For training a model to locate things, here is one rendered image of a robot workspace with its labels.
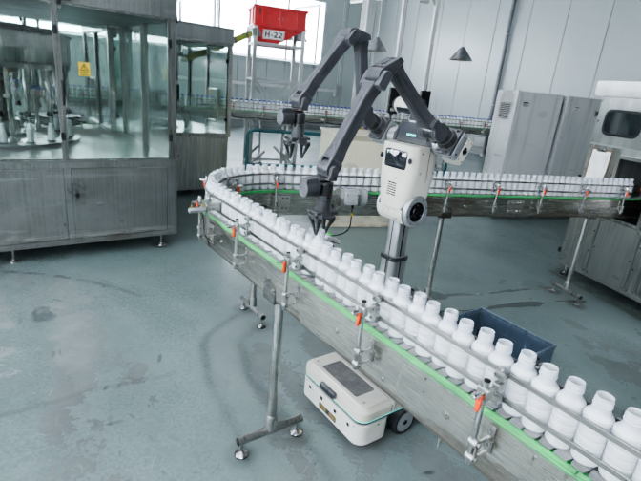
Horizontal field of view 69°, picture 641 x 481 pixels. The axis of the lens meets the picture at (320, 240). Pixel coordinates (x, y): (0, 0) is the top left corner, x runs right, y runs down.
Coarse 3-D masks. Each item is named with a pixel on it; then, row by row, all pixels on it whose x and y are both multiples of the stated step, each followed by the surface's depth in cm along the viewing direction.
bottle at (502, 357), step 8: (504, 344) 117; (512, 344) 115; (496, 352) 116; (504, 352) 115; (488, 360) 117; (496, 360) 115; (504, 360) 115; (512, 360) 116; (488, 368) 117; (488, 376) 117; (504, 392) 117
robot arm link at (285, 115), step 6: (300, 102) 201; (306, 102) 202; (282, 108) 200; (288, 108) 201; (294, 108) 202; (300, 108) 202; (306, 108) 203; (282, 114) 200; (288, 114) 201; (282, 120) 200; (288, 120) 202; (294, 120) 203
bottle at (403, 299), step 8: (400, 288) 142; (408, 288) 143; (400, 296) 142; (408, 296) 142; (400, 304) 141; (408, 304) 141; (392, 312) 144; (400, 312) 142; (392, 320) 144; (400, 320) 143; (392, 328) 145; (400, 328) 144; (392, 336) 145; (400, 336) 144
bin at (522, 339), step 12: (468, 312) 180; (480, 312) 185; (480, 324) 186; (492, 324) 181; (504, 324) 177; (516, 324) 173; (504, 336) 177; (516, 336) 173; (528, 336) 169; (516, 348) 174; (528, 348) 169; (540, 348) 166; (552, 348) 160; (540, 360) 158
